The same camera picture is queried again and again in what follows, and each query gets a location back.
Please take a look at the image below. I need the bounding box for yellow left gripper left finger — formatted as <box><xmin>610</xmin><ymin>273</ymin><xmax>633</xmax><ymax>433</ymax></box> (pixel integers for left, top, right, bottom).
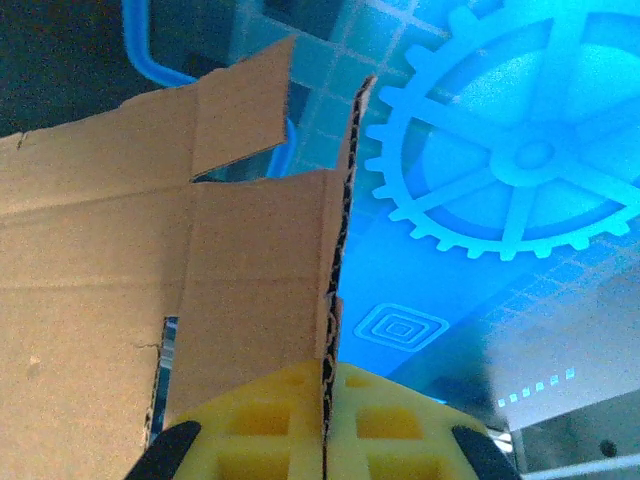
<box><xmin>124</xmin><ymin>358</ymin><xmax>327</xmax><ymax>480</ymax></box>

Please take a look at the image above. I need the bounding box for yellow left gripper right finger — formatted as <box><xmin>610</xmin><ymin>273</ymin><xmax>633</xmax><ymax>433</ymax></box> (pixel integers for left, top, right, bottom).
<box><xmin>329</xmin><ymin>362</ymin><xmax>524</xmax><ymax>480</ymax></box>

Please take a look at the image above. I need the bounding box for brown cardboard box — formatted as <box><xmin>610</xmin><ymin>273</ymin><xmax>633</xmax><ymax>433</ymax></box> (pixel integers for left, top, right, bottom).
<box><xmin>0</xmin><ymin>34</ymin><xmax>379</xmax><ymax>480</ymax></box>

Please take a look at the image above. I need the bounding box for dark backdrop with blue graphics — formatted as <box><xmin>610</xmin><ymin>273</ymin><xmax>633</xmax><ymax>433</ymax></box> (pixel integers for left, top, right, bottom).
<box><xmin>0</xmin><ymin>0</ymin><xmax>640</xmax><ymax>451</ymax></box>

